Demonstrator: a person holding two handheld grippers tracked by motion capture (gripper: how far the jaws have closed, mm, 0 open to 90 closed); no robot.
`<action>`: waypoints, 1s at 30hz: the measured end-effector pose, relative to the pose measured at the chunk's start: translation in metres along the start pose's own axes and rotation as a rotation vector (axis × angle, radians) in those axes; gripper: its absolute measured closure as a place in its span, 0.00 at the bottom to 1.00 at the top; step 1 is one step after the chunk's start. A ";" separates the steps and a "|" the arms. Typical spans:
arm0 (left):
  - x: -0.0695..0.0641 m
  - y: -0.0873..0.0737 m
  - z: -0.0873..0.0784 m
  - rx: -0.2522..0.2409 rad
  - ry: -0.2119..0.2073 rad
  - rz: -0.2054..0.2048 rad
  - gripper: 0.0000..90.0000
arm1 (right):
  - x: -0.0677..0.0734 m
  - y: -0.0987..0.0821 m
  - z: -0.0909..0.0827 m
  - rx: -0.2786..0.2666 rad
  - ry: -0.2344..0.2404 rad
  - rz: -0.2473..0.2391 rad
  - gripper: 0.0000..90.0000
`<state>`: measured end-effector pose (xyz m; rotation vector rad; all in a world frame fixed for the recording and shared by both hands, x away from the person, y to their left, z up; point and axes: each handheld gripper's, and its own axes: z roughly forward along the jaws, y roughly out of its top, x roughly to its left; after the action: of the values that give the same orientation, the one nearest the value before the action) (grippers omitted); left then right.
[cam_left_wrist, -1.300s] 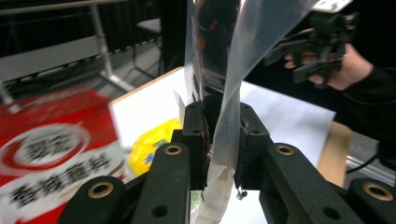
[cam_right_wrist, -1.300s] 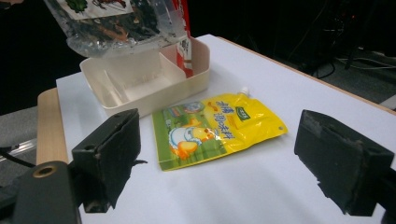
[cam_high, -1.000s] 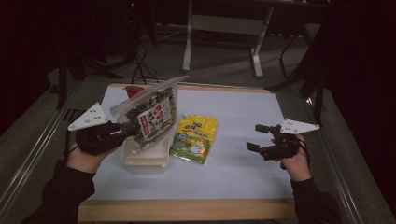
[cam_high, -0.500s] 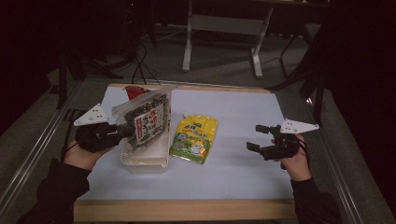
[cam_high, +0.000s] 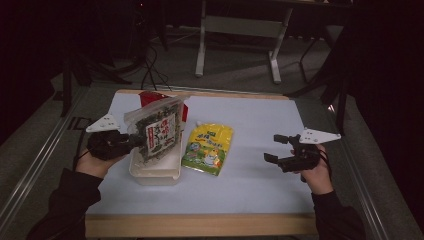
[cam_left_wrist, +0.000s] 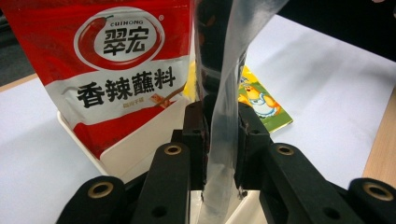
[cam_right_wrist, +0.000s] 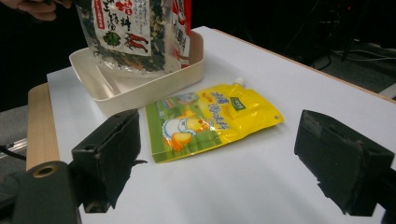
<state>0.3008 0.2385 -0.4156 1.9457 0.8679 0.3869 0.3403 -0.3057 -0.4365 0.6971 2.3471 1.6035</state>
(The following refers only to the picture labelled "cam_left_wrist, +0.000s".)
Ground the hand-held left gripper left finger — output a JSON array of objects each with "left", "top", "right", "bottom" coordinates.
[{"left": 131, "top": 100, "right": 209, "bottom": 224}]

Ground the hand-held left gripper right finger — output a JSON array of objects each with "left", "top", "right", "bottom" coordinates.
[{"left": 235, "top": 103, "right": 366, "bottom": 224}]

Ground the clear bag of dried seaweed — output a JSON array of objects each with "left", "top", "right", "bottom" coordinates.
[{"left": 192, "top": 0, "right": 291, "bottom": 224}]

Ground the white divided plastic box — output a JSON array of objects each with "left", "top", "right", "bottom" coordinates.
[{"left": 56, "top": 95, "right": 266, "bottom": 224}]

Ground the red seasoning packet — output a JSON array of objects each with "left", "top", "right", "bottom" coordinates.
[{"left": 0, "top": 0, "right": 196, "bottom": 161}]

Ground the yellow green seasoning packet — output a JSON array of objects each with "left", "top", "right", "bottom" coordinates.
[{"left": 183, "top": 60, "right": 294, "bottom": 134}]

